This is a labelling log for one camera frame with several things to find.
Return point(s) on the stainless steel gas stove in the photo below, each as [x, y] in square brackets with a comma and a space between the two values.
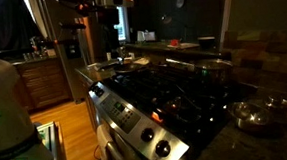
[162, 113]

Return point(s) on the white towel on oven handle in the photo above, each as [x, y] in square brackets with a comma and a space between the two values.
[104, 138]

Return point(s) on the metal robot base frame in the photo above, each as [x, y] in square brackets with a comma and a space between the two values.
[52, 139]

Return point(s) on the steel pot with handle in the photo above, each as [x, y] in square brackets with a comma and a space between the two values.
[210, 71]

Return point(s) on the bright window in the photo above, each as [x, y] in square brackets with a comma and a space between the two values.
[121, 27]

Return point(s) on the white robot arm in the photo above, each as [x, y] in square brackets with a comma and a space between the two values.
[19, 139]

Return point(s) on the black frying pan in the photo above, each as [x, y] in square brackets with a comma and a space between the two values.
[122, 68]

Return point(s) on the wooden base cabinet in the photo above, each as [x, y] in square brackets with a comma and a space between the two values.
[41, 84]

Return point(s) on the white tablet on counter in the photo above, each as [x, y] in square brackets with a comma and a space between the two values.
[144, 36]

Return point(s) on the red cup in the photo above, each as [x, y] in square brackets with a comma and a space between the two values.
[174, 42]

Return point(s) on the glass pot lid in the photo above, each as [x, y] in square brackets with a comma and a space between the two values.
[276, 106]

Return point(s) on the round wall clock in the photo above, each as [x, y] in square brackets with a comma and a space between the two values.
[180, 3]

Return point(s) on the small steel bowl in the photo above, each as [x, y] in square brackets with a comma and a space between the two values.
[250, 117]

